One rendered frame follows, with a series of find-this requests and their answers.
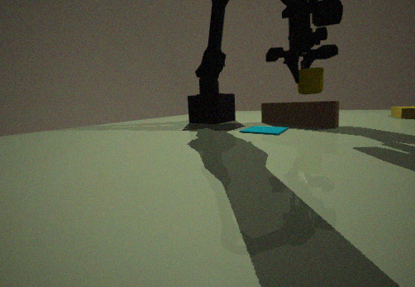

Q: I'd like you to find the yellow rectangular block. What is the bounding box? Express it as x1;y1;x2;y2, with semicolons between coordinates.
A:
391;106;415;118

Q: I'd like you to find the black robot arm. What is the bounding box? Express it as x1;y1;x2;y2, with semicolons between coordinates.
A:
195;0;343;95

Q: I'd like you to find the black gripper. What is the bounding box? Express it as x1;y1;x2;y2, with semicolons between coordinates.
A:
266;25;338;84

